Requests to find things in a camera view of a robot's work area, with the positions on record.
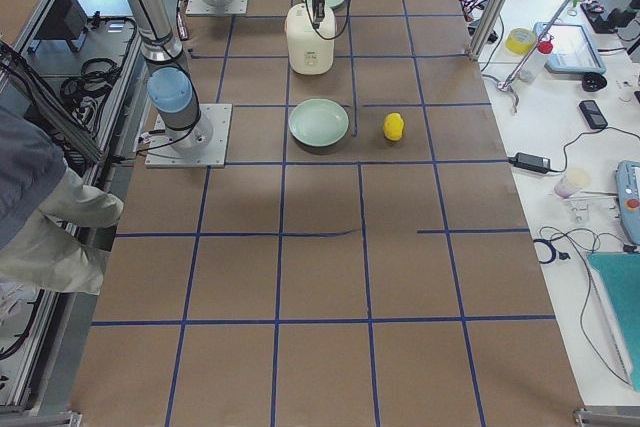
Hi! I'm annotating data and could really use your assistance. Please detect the black power adapter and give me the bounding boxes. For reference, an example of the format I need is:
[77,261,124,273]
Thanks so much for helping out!
[508,152,551,174]

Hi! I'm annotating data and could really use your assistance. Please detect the white rice cooker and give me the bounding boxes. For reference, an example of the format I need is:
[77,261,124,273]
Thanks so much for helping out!
[285,3,336,75]

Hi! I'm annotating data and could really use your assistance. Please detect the teal cutting mat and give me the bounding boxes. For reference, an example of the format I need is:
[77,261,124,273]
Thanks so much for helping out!
[588,253,639,391]

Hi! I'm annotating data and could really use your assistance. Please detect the blue teach pendant tablet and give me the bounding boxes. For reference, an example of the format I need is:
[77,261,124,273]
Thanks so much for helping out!
[545,23,606,74]

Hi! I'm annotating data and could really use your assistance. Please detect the black round cap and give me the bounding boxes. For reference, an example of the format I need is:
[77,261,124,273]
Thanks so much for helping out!
[581,72,608,93]

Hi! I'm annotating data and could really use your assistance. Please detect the yellow tape roll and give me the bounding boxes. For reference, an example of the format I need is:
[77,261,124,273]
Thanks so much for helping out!
[505,28,538,56]

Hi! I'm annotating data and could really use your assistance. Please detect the white paper cup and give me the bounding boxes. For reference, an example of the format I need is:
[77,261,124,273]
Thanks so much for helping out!
[554,168,591,199]

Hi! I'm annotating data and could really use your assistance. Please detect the metal rod with green clip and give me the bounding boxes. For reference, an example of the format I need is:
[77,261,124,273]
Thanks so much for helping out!
[496,0,579,112]

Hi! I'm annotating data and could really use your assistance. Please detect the person in grey shirt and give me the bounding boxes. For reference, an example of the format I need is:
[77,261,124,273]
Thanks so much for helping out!
[1,108,124,295]

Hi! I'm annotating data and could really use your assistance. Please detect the yellow lemon toy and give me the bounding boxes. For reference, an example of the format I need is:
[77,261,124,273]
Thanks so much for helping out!
[382,112,405,142]

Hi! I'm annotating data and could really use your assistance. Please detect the red cap squeeze bottle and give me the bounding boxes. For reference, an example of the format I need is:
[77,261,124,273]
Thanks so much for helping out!
[517,40,553,84]

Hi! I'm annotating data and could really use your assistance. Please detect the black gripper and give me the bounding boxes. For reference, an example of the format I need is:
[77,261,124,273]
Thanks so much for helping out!
[312,0,325,29]

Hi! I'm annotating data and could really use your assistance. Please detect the black phone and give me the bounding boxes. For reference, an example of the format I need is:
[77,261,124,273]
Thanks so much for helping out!
[579,100,608,130]

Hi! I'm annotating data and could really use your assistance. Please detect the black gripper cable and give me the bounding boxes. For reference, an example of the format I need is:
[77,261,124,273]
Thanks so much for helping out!
[311,0,355,41]

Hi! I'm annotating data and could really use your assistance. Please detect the near green plate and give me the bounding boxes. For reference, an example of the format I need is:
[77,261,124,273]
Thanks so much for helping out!
[288,98,350,147]

